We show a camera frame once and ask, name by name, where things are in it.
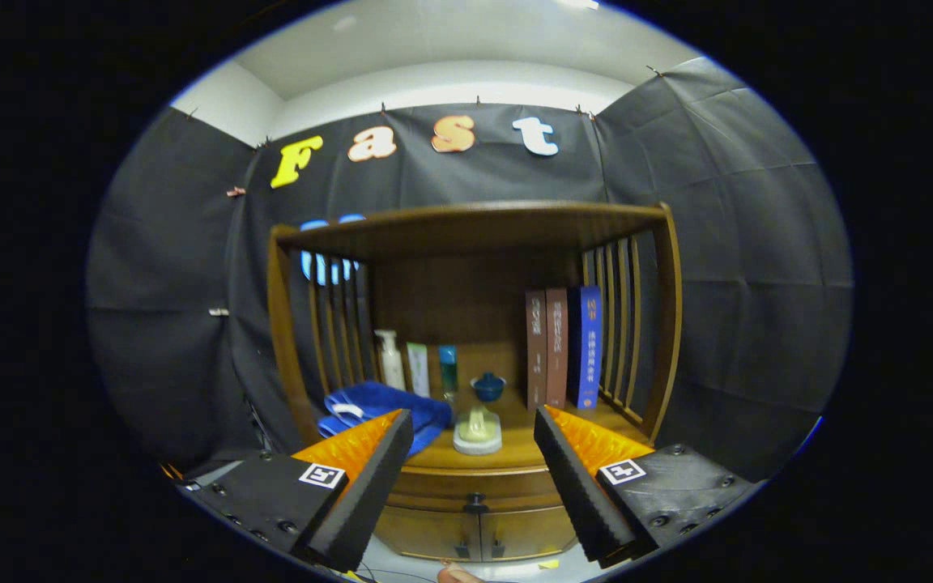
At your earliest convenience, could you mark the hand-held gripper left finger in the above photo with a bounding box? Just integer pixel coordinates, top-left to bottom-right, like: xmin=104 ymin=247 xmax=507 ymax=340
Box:
xmin=183 ymin=409 xmax=415 ymax=576

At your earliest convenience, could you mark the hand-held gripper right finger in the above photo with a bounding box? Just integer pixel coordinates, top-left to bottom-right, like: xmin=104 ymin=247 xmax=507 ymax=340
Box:
xmin=533 ymin=406 xmax=759 ymax=569

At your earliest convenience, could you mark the wooden drawer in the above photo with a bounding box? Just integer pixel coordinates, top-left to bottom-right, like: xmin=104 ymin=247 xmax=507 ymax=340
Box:
xmin=386 ymin=468 xmax=566 ymax=516

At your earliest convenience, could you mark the wooden cabinet door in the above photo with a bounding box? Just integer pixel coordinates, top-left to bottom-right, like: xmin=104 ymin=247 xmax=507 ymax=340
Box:
xmin=373 ymin=506 xmax=484 ymax=562
xmin=479 ymin=506 xmax=579 ymax=561

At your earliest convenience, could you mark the wooden countertop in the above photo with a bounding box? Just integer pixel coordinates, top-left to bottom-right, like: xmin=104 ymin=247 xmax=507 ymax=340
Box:
xmin=317 ymin=387 xmax=647 ymax=472

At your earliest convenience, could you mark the wooden cabinet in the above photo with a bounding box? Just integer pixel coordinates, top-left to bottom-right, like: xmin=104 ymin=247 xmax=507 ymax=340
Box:
xmin=266 ymin=201 xmax=684 ymax=564

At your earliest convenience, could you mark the blue towel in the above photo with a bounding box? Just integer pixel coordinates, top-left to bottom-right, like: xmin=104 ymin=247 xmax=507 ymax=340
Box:
xmin=317 ymin=381 xmax=454 ymax=456

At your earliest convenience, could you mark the white pump bottle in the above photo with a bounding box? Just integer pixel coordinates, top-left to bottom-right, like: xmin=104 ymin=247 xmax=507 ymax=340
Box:
xmin=374 ymin=330 xmax=407 ymax=393

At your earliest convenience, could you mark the white green tube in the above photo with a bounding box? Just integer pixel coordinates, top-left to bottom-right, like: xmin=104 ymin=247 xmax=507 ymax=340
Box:
xmin=407 ymin=343 xmax=430 ymax=398

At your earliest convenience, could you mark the blue capped clear bottle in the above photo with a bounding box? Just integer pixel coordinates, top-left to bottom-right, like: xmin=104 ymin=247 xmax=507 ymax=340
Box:
xmin=438 ymin=346 xmax=459 ymax=403

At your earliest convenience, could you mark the blue book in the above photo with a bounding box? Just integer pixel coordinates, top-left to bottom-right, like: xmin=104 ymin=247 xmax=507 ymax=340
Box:
xmin=568 ymin=285 xmax=603 ymax=410

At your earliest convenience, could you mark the reddish brown book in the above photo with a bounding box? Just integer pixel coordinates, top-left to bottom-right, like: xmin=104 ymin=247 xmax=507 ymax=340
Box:
xmin=545 ymin=287 xmax=569 ymax=408

